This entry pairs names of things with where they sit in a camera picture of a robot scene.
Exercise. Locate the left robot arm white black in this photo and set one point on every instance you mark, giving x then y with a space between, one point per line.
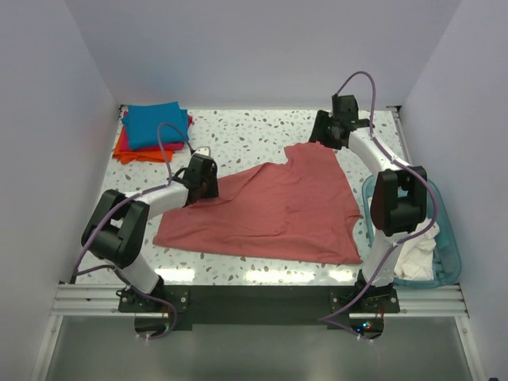
115 231

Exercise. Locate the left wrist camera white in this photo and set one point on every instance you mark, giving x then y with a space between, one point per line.
202 151

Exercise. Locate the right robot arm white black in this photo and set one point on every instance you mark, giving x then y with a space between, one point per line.
399 202

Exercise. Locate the blue folded t-shirt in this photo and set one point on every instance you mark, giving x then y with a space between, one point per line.
144 124

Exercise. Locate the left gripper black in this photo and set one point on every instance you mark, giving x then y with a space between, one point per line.
212 191

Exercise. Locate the orange folded t-shirt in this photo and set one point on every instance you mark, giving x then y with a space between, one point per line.
125 155

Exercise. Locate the white t-shirt in bin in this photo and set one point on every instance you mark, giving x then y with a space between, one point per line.
411 261

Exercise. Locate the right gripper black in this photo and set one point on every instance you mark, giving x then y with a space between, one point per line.
318 135

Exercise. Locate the teal transparent plastic bin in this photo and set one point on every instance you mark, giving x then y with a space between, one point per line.
446 257

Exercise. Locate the salmon pink t-shirt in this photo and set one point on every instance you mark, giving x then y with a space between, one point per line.
302 210

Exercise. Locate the magenta folded t-shirt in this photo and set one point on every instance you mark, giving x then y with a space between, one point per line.
136 138

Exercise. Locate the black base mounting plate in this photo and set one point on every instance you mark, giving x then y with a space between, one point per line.
184 307

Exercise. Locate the aluminium rail frame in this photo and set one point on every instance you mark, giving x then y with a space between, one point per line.
100 300

